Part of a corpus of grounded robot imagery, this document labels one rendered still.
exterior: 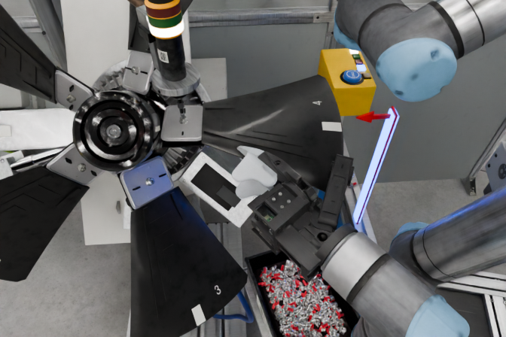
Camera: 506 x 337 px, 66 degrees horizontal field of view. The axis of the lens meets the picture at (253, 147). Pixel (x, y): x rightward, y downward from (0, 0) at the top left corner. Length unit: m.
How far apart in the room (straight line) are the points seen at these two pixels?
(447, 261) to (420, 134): 1.37
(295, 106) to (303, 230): 0.24
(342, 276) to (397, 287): 0.06
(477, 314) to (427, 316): 1.24
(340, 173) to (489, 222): 0.18
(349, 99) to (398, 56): 0.48
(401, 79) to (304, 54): 0.99
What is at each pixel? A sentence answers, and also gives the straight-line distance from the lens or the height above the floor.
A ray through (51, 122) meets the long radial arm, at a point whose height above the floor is 1.13.
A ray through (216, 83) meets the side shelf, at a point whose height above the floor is 0.86.
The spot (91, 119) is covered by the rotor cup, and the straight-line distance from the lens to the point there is 0.62.
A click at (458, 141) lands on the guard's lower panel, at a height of 0.33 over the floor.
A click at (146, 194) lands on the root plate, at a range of 0.66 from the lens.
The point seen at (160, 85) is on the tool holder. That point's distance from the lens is 0.57.
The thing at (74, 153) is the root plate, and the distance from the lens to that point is 0.67.
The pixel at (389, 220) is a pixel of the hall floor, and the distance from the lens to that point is 2.03.
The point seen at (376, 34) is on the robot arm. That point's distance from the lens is 0.51.
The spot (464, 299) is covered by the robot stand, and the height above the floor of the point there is 0.21.
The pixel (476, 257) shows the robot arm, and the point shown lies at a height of 1.21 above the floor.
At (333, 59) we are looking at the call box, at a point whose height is 1.07.
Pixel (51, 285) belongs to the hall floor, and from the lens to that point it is 1.97.
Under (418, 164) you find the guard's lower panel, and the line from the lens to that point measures 2.05.
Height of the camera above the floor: 1.62
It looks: 47 degrees down
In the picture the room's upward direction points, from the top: straight up
